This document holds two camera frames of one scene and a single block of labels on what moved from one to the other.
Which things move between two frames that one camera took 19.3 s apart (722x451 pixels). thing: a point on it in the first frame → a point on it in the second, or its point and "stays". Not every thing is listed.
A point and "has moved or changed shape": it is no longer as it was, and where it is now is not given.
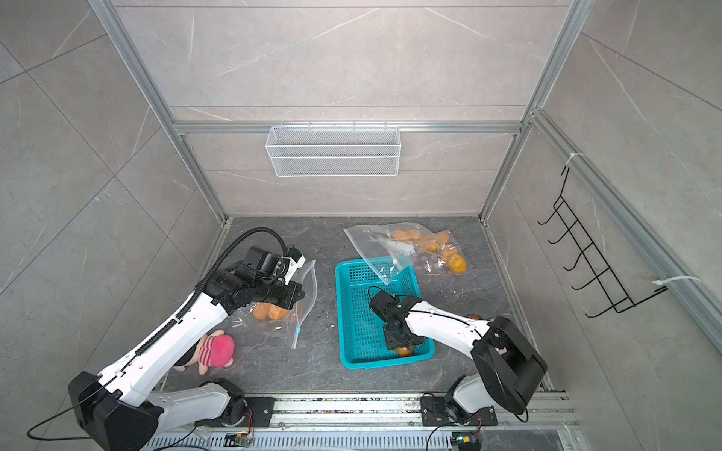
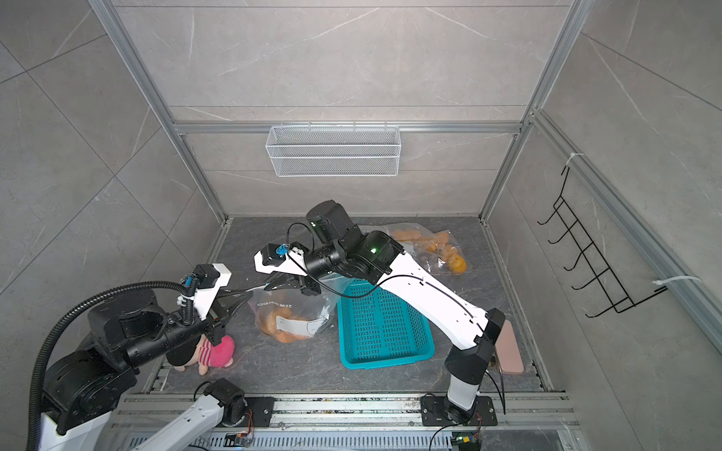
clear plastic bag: x=393 y=249 stays
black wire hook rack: x=619 y=300 stays
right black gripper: x=392 y=342 → x=306 y=282
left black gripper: x=295 y=293 → x=226 y=301
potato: x=457 y=263 stays
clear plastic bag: x=276 y=327 has moved or changed shape
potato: x=261 y=311 → x=267 y=321
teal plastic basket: x=362 y=328 stays
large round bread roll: x=406 y=235 stays
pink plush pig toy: x=214 y=349 stays
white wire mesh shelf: x=333 y=150 stays
